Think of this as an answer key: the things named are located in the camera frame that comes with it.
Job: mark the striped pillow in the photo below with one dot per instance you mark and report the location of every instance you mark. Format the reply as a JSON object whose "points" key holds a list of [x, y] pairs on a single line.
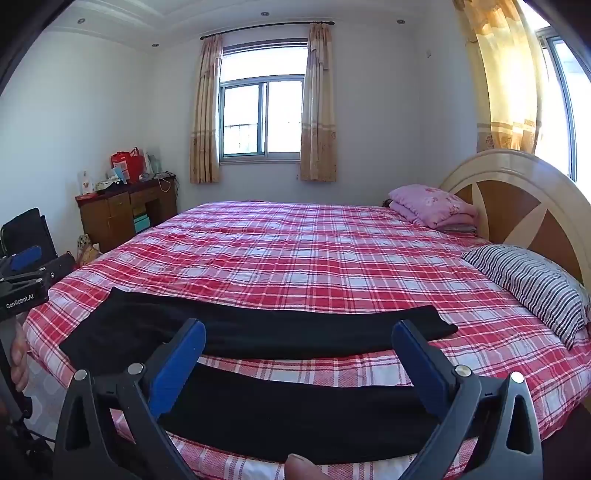
{"points": [[535, 286]]}

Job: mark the patterned bag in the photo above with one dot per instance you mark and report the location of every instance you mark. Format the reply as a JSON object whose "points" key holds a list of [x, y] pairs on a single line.
{"points": [[87, 249]]}

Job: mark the black pants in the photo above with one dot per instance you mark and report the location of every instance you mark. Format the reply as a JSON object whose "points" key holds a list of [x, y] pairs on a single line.
{"points": [[277, 323]]}

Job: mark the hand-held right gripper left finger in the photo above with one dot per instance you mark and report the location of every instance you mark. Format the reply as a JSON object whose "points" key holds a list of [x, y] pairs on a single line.
{"points": [[178, 374]]}

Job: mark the black curtain rod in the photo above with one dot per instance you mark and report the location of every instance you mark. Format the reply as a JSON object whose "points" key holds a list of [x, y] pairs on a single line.
{"points": [[263, 28]]}

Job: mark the sliding glass window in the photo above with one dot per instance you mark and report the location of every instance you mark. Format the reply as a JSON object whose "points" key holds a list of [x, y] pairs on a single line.
{"points": [[263, 106]]}

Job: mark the large bright window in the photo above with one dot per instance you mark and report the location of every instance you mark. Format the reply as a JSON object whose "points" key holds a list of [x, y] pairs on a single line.
{"points": [[572, 101]]}

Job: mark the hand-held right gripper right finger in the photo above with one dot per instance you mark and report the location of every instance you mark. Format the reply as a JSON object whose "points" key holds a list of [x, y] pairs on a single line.
{"points": [[422, 369]]}

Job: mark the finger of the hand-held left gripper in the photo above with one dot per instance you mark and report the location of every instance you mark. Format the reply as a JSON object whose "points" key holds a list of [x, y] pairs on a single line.
{"points": [[25, 258]]}

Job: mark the pink pillow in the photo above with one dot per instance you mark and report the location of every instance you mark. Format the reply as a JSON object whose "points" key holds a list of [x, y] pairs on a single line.
{"points": [[429, 203]]}

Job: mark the teal boxes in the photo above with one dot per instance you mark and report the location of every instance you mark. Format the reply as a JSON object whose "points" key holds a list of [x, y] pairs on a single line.
{"points": [[141, 224]]}

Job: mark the wooden fan-pattern headboard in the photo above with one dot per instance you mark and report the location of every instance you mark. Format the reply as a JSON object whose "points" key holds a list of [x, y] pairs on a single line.
{"points": [[517, 203]]}

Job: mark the person's right hand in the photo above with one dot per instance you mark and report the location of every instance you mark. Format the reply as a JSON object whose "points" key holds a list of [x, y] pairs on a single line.
{"points": [[307, 468]]}

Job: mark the beige patterned curtain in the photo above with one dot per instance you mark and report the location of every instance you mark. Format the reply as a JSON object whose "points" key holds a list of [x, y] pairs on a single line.
{"points": [[318, 106], [205, 115]]}

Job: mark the white printed box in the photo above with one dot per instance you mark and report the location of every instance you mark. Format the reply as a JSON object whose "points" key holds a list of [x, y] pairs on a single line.
{"points": [[86, 182]]}

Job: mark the black chair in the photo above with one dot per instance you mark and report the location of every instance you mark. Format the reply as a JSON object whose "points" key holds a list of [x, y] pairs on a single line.
{"points": [[27, 230]]}

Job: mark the brown wooden desk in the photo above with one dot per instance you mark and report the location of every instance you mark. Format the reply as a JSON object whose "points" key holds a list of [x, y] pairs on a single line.
{"points": [[108, 217]]}

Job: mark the bed with red plaid sheet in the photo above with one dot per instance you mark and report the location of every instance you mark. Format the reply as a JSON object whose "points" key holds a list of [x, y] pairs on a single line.
{"points": [[295, 249]]}

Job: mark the person's left hand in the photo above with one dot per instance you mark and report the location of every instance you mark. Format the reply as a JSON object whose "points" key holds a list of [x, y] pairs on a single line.
{"points": [[21, 360]]}

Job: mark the red gift bag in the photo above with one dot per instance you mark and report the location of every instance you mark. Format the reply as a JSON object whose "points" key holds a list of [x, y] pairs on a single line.
{"points": [[127, 166]]}

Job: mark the yellow sheer curtain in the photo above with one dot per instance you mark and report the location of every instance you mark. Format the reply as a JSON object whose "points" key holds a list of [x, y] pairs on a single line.
{"points": [[503, 78]]}

